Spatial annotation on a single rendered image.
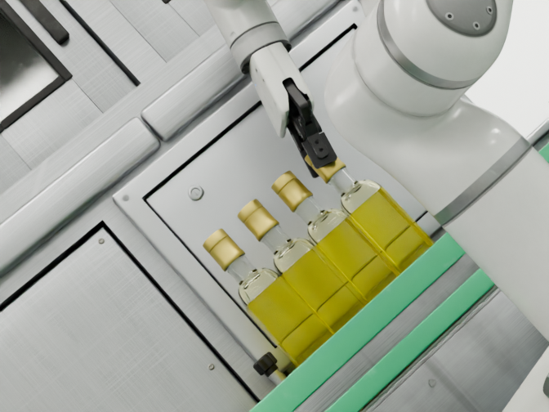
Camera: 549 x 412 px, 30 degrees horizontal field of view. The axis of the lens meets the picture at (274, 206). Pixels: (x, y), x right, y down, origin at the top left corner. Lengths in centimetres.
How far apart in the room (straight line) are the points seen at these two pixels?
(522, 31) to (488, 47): 85
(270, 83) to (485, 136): 56
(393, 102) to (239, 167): 70
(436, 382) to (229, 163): 49
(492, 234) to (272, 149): 72
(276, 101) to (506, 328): 40
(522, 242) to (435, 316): 39
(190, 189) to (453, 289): 44
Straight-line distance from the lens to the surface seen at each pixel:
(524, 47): 158
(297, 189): 130
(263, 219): 129
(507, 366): 116
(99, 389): 144
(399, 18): 74
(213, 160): 146
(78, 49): 158
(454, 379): 114
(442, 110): 79
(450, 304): 117
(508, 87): 155
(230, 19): 137
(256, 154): 146
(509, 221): 79
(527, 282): 80
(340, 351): 114
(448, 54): 73
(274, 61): 132
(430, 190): 80
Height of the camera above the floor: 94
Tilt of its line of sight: 9 degrees up
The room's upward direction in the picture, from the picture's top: 42 degrees counter-clockwise
